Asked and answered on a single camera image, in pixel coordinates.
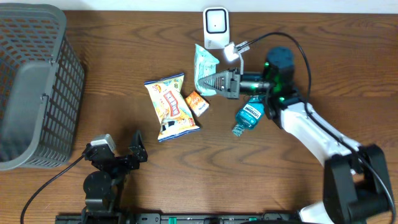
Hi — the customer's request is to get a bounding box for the mint green wipes packet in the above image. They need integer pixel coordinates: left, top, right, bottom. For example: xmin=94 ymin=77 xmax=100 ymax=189
xmin=194 ymin=44 xmax=220 ymax=96

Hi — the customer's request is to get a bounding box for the small orange snack packet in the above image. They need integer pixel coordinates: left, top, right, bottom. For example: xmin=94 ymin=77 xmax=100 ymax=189
xmin=185 ymin=91 xmax=210 ymax=117

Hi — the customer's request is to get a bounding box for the teal mouthwash bottle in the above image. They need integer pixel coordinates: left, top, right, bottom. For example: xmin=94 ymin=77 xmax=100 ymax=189
xmin=232 ymin=96 xmax=265 ymax=137

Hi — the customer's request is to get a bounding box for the yellow snack chip bag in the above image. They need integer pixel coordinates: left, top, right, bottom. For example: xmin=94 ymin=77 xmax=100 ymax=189
xmin=144 ymin=73 xmax=200 ymax=142

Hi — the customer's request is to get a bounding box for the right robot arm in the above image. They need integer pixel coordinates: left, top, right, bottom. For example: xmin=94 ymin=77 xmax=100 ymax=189
xmin=194 ymin=46 xmax=397 ymax=223

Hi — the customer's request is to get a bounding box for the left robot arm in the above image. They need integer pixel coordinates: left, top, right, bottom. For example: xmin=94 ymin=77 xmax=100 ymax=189
xmin=81 ymin=130 xmax=148 ymax=223

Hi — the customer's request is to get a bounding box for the white barcode scanner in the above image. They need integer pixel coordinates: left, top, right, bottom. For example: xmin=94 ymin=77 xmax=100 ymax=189
xmin=203 ymin=7 xmax=229 ymax=50

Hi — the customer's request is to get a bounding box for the grey plastic mesh basket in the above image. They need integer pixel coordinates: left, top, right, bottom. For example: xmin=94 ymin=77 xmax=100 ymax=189
xmin=1 ymin=3 xmax=85 ymax=170

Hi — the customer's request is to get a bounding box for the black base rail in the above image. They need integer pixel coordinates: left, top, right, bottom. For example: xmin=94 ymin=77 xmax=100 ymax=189
xmin=55 ymin=213 xmax=302 ymax=224

